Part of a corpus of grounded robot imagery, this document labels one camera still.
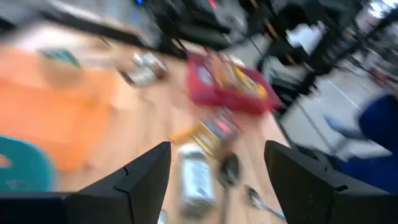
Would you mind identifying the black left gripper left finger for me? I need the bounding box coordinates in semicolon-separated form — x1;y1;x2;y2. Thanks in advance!
0;141;172;224

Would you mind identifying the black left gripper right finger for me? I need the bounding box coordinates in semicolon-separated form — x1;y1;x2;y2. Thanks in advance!
263;139;398;224

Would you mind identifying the bagel seasoning jar white lid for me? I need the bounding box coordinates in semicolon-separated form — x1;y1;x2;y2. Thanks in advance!
176;142;218;220

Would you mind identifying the red-lidded spice container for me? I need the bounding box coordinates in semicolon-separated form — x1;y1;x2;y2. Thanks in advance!
192;106;243;158

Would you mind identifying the brown food pouch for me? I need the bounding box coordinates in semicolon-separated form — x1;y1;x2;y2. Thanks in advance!
121;50;170;88

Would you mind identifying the white ramen packet blue edge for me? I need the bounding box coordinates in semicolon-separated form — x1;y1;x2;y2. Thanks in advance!
197;63;218;88

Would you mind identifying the orange yellow snack packet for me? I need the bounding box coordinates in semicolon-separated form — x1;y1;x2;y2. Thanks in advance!
211;51;239;90

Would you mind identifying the black metal spoon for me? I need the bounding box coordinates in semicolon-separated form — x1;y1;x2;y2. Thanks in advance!
216;151;243;224

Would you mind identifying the person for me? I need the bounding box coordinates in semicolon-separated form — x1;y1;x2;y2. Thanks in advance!
323;91;398;195

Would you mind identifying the green plastic bin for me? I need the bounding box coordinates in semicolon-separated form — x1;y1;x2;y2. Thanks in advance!
0;134;58;193

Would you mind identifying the orange translucent plastic bin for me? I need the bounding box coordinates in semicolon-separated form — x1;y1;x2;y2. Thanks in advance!
0;45;121;172

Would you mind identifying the pink plastic tray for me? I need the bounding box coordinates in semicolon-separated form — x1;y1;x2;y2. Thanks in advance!
185;50;283;116

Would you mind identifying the white paper sheet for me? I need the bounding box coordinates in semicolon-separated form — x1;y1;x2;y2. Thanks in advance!
285;21;327;56

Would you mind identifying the small green spice tin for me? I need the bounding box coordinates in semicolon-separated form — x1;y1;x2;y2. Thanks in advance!
37;47;81;68

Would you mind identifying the light blue-handled spoon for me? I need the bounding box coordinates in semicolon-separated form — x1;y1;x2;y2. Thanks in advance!
244;184;286;221

